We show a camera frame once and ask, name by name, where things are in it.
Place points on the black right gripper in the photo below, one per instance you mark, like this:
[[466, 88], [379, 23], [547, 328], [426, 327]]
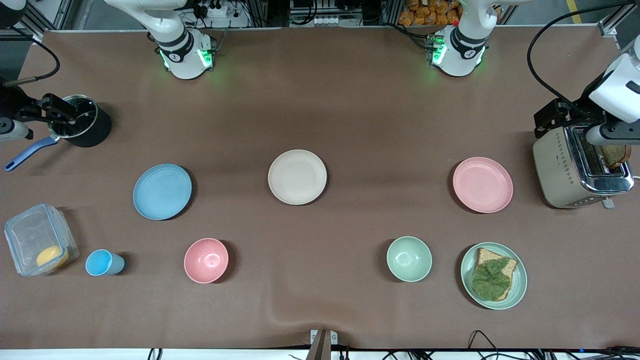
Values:
[[13, 102]]

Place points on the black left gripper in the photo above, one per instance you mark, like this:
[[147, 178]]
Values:
[[576, 116]]

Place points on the pink plate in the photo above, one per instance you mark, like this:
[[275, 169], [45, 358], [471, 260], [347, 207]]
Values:
[[483, 185]]

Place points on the light blue plate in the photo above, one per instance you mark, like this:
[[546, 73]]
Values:
[[162, 192]]

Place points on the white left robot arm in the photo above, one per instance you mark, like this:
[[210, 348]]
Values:
[[462, 55]]

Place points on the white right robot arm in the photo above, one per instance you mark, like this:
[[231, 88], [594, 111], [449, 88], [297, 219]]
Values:
[[182, 60]]

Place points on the glass lid blue knob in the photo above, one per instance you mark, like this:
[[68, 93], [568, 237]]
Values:
[[86, 117]]

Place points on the beige steel toaster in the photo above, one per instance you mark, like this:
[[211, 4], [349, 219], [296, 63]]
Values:
[[557, 172]]

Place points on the brown toast slice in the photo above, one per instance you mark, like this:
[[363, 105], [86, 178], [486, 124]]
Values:
[[616, 156]]

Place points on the clear plastic lidded container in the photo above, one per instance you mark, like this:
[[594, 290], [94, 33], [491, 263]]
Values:
[[32, 235]]

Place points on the bread slice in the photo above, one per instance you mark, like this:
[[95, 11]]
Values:
[[487, 255]]

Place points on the yellow round food piece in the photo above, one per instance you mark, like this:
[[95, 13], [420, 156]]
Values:
[[52, 257]]

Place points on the light blue cup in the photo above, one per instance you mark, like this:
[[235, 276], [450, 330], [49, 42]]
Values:
[[100, 263]]

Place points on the pale green plate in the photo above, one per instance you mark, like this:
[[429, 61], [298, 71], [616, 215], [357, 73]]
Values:
[[520, 285]]

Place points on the green lettuce leaf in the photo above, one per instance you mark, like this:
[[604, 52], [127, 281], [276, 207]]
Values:
[[490, 282]]

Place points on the white power strip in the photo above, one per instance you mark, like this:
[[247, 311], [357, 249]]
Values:
[[216, 10]]

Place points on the pale green bowl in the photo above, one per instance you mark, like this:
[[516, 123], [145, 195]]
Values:
[[409, 259]]

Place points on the brown table cover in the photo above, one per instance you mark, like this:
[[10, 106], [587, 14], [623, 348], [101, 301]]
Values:
[[350, 100]]

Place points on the pink bowl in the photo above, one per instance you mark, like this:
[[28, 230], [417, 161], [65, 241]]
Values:
[[206, 260]]

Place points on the beige plate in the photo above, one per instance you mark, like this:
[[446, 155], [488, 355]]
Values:
[[297, 177]]

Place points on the aluminium corner bracket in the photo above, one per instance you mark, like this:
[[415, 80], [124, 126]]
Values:
[[608, 28]]

